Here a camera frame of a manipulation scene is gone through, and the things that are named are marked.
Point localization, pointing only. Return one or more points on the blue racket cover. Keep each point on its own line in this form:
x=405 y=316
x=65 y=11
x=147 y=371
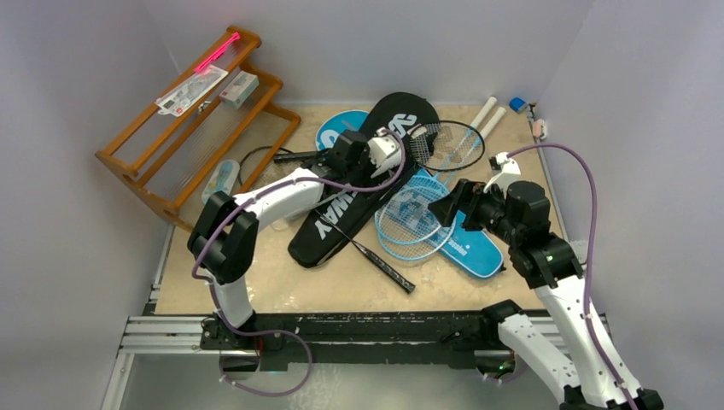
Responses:
x=472 y=251

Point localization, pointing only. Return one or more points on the clear stationery packet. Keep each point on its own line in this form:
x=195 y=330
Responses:
x=181 y=98

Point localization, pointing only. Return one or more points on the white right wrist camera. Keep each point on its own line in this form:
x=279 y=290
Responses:
x=506 y=171

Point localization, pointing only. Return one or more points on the black badminton racket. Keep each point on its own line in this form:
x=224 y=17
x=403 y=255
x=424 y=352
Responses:
x=362 y=254
x=364 y=167

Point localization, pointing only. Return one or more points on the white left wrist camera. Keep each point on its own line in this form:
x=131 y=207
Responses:
x=384 y=154

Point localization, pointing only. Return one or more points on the black metal base frame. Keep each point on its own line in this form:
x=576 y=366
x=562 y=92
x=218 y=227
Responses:
x=458 y=339

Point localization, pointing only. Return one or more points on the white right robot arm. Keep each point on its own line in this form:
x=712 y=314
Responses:
x=590 y=374

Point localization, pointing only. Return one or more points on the black Crossway racket cover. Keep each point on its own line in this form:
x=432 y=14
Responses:
x=324 y=231

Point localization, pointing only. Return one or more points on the light blue badminton racket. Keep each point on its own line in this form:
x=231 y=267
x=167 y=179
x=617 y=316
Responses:
x=417 y=252
x=438 y=150

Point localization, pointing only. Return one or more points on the small blue block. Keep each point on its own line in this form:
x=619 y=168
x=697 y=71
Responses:
x=518 y=105

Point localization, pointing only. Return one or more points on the wooden shelf rack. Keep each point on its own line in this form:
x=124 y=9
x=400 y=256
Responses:
x=166 y=161

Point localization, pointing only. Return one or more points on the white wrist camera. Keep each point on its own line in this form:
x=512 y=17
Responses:
x=384 y=154
x=506 y=171

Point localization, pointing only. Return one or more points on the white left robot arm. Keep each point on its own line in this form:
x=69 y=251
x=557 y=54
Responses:
x=224 y=239

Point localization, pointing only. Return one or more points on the small white box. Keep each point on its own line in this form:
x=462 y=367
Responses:
x=239 y=89

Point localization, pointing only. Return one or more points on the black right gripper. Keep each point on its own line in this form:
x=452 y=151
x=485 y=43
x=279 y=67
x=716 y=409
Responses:
x=458 y=200

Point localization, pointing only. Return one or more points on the pink white clip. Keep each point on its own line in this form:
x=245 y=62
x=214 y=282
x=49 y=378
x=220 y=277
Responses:
x=539 y=129

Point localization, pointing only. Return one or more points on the blue white plastic packet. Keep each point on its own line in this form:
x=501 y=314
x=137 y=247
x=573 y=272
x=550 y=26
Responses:
x=223 y=178

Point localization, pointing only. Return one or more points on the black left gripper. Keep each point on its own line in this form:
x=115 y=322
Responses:
x=365 y=156

